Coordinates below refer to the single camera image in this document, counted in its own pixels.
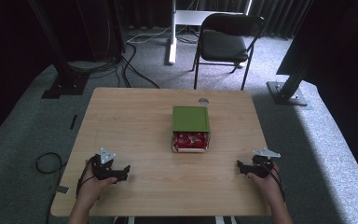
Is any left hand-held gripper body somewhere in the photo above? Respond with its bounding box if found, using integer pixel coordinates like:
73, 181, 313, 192
89, 147, 126, 181

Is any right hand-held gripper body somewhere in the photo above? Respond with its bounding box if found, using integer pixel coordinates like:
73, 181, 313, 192
250, 147, 282, 179

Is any white drawer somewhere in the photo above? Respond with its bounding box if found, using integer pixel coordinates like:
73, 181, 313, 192
171, 131, 212, 154

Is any pile of red sachets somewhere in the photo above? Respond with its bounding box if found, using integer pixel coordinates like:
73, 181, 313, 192
172, 132, 209, 149

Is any green drawer box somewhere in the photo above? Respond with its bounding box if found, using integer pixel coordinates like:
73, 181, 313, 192
172, 105, 212, 133

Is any person's right hand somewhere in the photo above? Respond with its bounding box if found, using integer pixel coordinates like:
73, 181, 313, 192
248, 162, 286, 208

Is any person's left hand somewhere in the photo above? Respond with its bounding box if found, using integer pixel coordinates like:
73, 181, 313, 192
76, 173, 119, 207

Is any black stand base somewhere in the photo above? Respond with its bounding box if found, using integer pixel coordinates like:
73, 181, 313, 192
266, 46, 312, 107

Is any black metal stand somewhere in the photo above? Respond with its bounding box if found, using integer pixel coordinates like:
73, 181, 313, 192
27, 0, 90, 100

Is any black folding chair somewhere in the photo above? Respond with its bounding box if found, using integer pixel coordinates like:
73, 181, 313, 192
192, 12, 267, 91

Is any dark curtain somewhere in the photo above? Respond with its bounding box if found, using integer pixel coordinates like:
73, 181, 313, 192
117, 0, 315, 40

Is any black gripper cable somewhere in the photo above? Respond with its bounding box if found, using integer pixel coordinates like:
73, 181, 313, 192
76, 158, 96, 198
260, 158, 287, 203

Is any black looped floor cable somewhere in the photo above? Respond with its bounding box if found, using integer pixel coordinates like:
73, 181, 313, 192
34, 151, 65, 224

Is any black floor cable bundle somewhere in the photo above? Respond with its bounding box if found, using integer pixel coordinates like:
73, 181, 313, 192
67, 40, 161, 90

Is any white floor cable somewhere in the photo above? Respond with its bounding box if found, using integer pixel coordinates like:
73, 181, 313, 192
126, 25, 172, 45

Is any white desk frame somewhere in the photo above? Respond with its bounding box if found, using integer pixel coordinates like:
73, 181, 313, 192
164, 0, 254, 66

